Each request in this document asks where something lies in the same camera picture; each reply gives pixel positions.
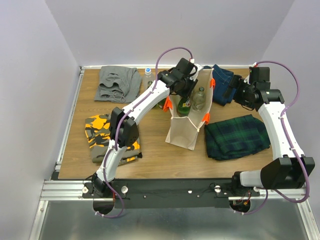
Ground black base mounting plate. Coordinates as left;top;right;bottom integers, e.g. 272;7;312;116
82;178;260;209

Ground grey folded shorts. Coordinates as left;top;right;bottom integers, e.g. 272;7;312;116
94;65;142;104

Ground green plaid folded cloth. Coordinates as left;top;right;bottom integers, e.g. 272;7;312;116
204;114;271;161

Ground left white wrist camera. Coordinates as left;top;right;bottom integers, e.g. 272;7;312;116
189;58;203;81

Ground green glass bottle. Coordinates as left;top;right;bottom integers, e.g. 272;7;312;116
191;86;206;111
157;98;166;109
177;97;191;117

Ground dark blue folded jeans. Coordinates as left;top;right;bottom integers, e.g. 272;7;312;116
203;64;235;106

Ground beige canvas tote bag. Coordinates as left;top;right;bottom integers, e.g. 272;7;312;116
165;69;215;151

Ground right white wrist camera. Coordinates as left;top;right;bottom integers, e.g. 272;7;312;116
244;74;250;84

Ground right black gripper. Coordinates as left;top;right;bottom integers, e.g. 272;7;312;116
221;74;255;109

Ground aluminium rail frame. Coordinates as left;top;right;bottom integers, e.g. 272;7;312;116
29;65;320;240

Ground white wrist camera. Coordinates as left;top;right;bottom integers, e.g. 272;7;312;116
244;74;250;84
189;58;203;81

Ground clear plastic water bottle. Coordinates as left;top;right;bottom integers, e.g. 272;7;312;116
142;68;155;90

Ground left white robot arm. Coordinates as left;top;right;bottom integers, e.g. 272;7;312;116
91;58;203;198

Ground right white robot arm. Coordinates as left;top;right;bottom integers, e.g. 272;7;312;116
224;66;315;196

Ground orange camouflage folded pants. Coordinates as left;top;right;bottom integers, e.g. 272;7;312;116
85;113;143;166

